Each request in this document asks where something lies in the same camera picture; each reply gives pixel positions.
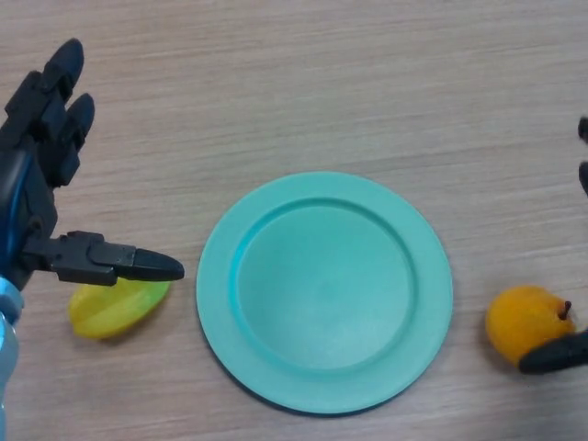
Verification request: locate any yellow orange pear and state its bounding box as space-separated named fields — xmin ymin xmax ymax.
xmin=485 ymin=285 xmax=577 ymax=368

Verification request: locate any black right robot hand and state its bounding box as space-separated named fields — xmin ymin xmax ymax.
xmin=518 ymin=116 xmax=588 ymax=375

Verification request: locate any green round plastic plate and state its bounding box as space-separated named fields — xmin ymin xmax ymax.
xmin=196 ymin=171 xmax=455 ymax=417

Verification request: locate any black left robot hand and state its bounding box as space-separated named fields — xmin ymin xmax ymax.
xmin=0 ymin=38 xmax=186 ymax=292

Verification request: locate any yellow green starfruit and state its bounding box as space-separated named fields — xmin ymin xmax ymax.
xmin=68 ymin=277 xmax=172 ymax=341

